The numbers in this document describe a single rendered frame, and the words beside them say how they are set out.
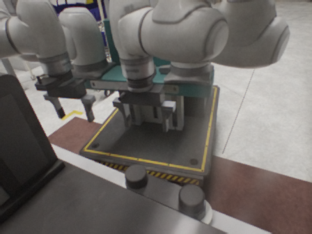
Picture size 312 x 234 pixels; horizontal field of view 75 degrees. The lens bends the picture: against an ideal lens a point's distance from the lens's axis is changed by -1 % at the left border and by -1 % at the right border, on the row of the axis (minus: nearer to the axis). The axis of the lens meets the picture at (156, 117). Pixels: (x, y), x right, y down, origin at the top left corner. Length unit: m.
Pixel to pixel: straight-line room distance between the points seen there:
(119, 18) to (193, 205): 0.42
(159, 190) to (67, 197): 0.11
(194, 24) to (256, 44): 0.29
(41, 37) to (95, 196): 0.51
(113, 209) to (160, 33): 0.32
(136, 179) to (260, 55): 0.51
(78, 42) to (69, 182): 0.73
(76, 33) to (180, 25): 0.60
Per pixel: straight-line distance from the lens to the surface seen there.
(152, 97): 0.59
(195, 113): 1.30
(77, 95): 0.72
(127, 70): 0.55
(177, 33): 0.40
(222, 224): 0.27
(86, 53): 0.95
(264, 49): 0.65
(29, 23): 0.68
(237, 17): 0.64
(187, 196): 0.24
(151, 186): 0.26
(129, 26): 0.49
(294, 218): 1.36
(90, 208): 0.25
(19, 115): 0.26
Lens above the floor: 1.08
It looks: 34 degrees down
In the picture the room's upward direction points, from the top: 6 degrees counter-clockwise
